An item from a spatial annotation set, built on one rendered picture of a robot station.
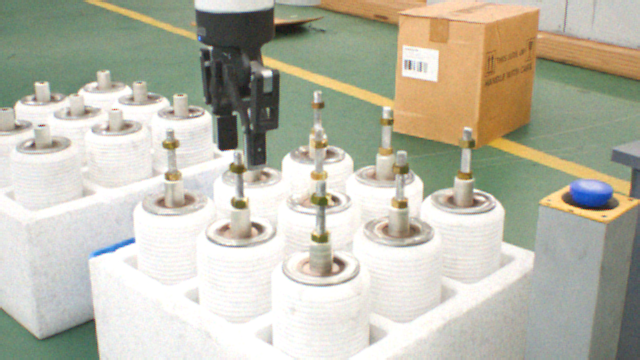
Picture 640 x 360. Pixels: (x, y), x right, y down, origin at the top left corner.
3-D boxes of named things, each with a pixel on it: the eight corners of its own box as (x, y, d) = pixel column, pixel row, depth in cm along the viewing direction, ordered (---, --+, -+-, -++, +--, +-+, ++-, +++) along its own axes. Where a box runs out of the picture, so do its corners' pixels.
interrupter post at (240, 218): (241, 241, 84) (240, 212, 83) (225, 236, 85) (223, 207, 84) (257, 234, 86) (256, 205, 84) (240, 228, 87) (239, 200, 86)
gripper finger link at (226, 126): (236, 114, 84) (238, 148, 85) (234, 113, 84) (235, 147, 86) (217, 117, 83) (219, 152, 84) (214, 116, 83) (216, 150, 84)
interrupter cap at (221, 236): (242, 257, 80) (242, 250, 80) (190, 237, 85) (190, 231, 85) (291, 232, 86) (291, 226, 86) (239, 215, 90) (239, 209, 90)
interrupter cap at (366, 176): (342, 182, 100) (343, 176, 100) (375, 165, 106) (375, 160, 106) (395, 195, 96) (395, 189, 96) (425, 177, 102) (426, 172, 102)
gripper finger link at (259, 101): (249, 69, 73) (245, 126, 76) (258, 78, 72) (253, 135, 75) (276, 66, 74) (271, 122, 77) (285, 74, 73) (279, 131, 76)
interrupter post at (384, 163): (371, 180, 101) (372, 155, 100) (381, 175, 103) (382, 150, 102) (387, 184, 100) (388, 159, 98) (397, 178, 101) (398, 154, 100)
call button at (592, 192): (580, 194, 80) (582, 174, 79) (618, 204, 77) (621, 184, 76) (560, 205, 77) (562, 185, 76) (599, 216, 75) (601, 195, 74)
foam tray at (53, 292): (129, 195, 163) (122, 109, 157) (253, 255, 137) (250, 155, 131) (-66, 254, 138) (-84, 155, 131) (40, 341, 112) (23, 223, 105)
